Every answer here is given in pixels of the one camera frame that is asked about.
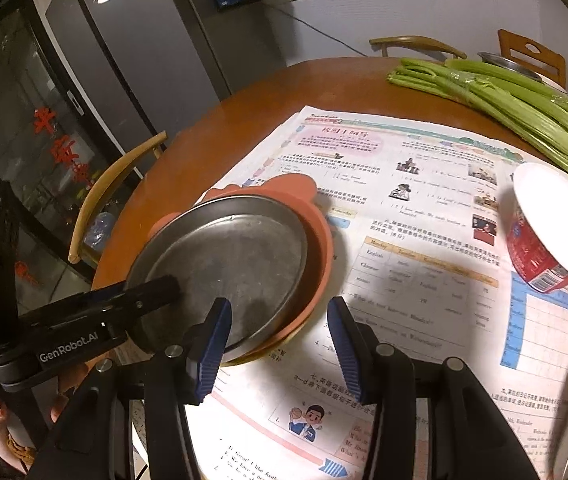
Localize curved-back wooden chair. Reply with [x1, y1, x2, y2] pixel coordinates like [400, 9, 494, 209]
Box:
[68, 131, 169, 266]

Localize round metal plate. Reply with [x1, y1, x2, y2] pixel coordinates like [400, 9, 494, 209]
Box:
[124, 195, 310, 353]

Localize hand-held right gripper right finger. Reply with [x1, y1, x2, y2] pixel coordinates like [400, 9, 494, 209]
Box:
[326, 296, 540, 480]

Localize black wall cable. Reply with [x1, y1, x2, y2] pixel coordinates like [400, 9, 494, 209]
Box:
[289, 12, 370, 56]

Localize glass door with red decals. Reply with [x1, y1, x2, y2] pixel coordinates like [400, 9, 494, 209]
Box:
[0, 10, 130, 286]

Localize red instant noodle bowl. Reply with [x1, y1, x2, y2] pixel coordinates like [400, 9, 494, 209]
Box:
[506, 161, 568, 295]

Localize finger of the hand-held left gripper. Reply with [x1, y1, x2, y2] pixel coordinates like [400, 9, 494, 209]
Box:
[16, 274, 181, 333]

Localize printed newspaper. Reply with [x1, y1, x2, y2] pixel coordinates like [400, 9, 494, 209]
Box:
[184, 105, 568, 480]

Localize wooden chair with cutout back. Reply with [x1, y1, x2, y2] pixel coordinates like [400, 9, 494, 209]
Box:
[496, 29, 567, 88]

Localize grey refrigerator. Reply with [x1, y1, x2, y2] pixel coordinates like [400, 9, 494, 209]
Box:
[46, 0, 230, 176]

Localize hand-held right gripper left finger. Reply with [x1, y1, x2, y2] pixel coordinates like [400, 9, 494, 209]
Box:
[29, 297, 235, 480]

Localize celery bunch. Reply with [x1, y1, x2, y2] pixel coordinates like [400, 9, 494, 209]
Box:
[386, 57, 568, 186]

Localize shallow metal dish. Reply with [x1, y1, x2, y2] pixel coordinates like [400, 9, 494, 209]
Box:
[476, 51, 545, 81]

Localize curved wooden chair back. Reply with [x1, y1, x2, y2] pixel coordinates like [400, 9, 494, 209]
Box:
[369, 35, 467, 61]

